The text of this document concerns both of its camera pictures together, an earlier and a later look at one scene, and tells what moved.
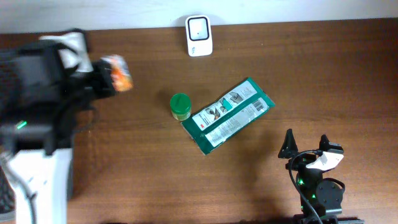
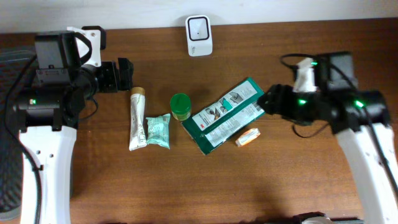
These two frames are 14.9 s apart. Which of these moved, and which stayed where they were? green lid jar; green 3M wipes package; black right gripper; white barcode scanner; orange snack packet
Moved: orange snack packet; black right gripper
Stayed: white barcode scanner; green lid jar; green 3M wipes package
